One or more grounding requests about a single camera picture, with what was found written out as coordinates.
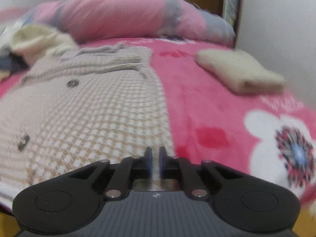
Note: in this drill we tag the folded cream garment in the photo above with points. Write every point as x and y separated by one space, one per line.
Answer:
234 69

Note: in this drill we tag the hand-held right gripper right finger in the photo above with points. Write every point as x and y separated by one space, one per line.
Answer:
163 164

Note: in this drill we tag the pink grey rolled quilt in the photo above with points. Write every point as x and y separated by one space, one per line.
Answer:
111 14

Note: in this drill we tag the beige white checkered sweater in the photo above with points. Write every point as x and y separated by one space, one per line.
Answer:
86 118

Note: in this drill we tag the dark wooden door frame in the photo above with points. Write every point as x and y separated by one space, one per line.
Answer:
240 2

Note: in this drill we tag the black garment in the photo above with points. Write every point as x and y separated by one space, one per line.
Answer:
12 64

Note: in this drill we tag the pink floral bed blanket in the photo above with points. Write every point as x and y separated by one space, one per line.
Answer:
209 108

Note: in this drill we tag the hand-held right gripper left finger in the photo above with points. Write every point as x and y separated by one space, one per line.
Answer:
148 164

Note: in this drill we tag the white grey garment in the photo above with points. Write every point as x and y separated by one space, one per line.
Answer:
8 34

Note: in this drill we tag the cream fleece garment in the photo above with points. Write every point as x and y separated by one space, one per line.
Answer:
42 42

